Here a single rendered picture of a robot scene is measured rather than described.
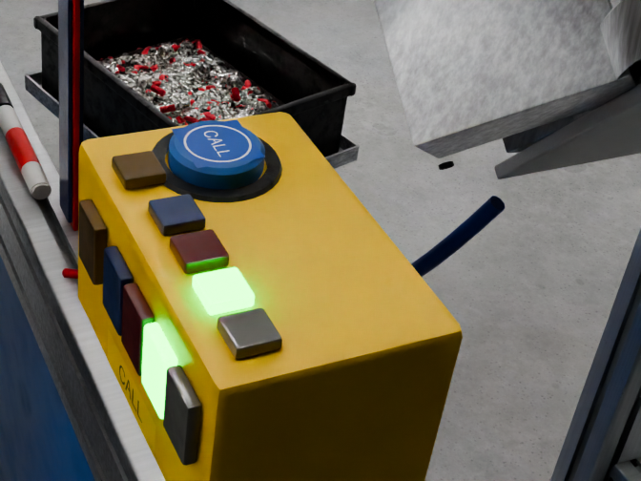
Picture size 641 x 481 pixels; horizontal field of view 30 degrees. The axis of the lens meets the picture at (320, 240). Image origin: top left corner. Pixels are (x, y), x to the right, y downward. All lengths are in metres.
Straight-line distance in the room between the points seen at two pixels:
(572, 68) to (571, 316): 1.44
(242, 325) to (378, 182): 2.03
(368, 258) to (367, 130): 2.15
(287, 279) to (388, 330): 0.04
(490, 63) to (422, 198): 1.62
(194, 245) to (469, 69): 0.40
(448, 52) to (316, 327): 0.42
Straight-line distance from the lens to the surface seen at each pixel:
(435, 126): 0.82
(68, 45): 0.74
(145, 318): 0.45
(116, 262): 0.47
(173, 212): 0.47
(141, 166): 0.49
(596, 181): 2.62
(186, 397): 0.42
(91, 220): 0.49
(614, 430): 1.09
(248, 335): 0.41
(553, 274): 2.31
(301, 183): 0.50
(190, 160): 0.49
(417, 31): 0.83
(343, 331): 0.43
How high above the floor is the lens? 1.35
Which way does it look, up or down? 37 degrees down
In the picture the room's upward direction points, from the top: 9 degrees clockwise
